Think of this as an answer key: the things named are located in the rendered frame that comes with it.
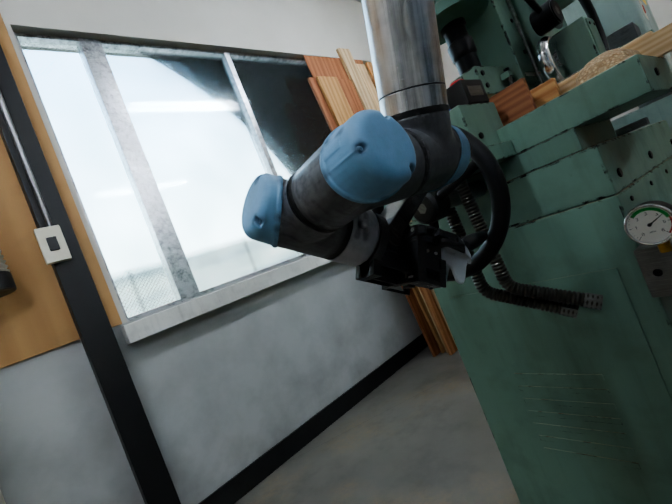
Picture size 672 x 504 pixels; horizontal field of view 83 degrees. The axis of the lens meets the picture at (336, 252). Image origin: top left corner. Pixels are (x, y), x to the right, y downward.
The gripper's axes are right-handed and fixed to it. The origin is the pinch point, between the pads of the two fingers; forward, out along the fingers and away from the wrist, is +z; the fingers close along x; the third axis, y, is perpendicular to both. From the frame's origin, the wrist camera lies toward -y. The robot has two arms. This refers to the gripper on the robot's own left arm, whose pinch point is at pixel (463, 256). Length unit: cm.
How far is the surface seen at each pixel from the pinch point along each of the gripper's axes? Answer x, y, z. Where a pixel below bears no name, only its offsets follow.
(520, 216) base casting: -0.9, -13.0, 19.9
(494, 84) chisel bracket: -3, -47, 20
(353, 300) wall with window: -144, -26, 86
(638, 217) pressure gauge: 18.3, -5.5, 17.1
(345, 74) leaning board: -143, -187, 71
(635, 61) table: 23.5, -27.2, 11.6
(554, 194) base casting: 6.4, -14.6, 19.0
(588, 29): 13, -57, 31
